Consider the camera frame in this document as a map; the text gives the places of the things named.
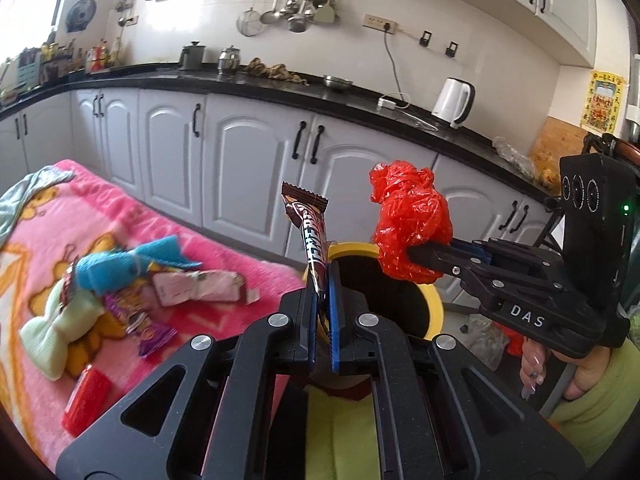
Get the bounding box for person's right forearm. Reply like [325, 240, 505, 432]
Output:
[547, 345, 637, 467]

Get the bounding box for grey lidded pot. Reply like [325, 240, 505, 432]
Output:
[178, 41, 207, 71]

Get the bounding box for person's right hand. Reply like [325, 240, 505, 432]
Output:
[519, 338, 552, 402]

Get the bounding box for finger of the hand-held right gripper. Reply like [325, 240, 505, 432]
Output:
[449, 239, 567, 287]
[406, 241, 567, 307]

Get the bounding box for white electric kettle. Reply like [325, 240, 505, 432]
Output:
[431, 77, 476, 128]

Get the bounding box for white kitchen cabinets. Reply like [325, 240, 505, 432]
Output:
[0, 85, 566, 311]
[445, 0, 601, 68]

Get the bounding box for red packet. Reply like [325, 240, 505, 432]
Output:
[61, 366, 112, 437]

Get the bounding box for black kitchen countertop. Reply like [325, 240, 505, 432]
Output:
[0, 62, 566, 201]

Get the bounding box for steel teapot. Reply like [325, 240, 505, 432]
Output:
[217, 45, 242, 75]

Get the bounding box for white power cable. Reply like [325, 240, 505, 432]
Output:
[382, 30, 413, 111]

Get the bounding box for row of condiment bottles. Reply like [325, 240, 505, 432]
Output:
[37, 37, 123, 76]

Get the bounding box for round wall vent fan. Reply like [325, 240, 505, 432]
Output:
[65, 0, 97, 33]

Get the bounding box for wall power socket strip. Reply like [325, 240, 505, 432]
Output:
[364, 12, 398, 35]

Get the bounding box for white power adapter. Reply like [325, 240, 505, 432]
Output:
[377, 92, 411, 111]

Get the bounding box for red striped candy wrapper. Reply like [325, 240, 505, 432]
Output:
[60, 264, 83, 311]

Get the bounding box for wire mesh strainer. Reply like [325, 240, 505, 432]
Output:
[236, 0, 268, 37]

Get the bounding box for clear plastic bag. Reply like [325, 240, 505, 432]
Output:
[492, 137, 538, 178]

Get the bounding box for person's green clothing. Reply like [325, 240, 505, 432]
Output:
[300, 382, 381, 480]

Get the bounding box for teal storage box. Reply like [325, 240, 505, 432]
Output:
[15, 52, 43, 88]

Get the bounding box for wooden board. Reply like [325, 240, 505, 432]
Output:
[530, 116, 601, 171]

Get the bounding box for small hanging tools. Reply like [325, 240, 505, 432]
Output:
[114, 0, 141, 26]

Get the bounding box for pale green fuzzy sock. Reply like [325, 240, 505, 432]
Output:
[20, 277, 108, 381]

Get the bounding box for white lower kitchen cabinets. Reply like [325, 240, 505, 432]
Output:
[0, 85, 566, 311]

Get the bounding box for light blue cloth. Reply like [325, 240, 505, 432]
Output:
[0, 166, 76, 241]

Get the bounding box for pink printed blanket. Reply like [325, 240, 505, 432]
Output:
[0, 159, 308, 461]

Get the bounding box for kitchen window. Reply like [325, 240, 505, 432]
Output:
[0, 0, 76, 56]

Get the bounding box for red floor bag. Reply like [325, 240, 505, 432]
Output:
[495, 320, 526, 357]

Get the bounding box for brown chocolate bar wrapper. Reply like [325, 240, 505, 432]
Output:
[281, 182, 331, 346]

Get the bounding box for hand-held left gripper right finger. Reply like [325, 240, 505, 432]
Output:
[326, 262, 587, 480]

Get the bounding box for pile of ginger roots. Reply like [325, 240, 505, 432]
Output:
[244, 57, 308, 86]

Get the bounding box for white upper kitchen cabinets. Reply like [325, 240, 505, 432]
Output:
[445, 0, 601, 68]

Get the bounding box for purple snack wrapper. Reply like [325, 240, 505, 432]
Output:
[102, 292, 177, 360]

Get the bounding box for blue fuzzy sock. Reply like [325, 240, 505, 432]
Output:
[75, 236, 203, 295]

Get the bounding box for red plastic bag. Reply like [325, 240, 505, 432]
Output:
[369, 160, 455, 285]

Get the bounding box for pink white snack packet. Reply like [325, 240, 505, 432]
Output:
[150, 269, 258, 307]

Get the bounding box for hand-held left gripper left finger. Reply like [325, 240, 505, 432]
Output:
[56, 277, 322, 480]

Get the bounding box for row of hanging kitchen utensils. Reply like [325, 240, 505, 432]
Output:
[260, 0, 341, 33]

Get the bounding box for yellow wall poster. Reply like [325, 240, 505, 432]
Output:
[582, 71, 626, 136]

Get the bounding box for yellow plastic bag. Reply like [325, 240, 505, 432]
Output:
[530, 145, 563, 191]

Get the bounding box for crumpled clear floor bag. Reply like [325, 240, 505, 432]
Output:
[460, 312, 511, 371]

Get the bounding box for yellow rimmed trash bin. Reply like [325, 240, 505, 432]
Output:
[302, 242, 445, 342]

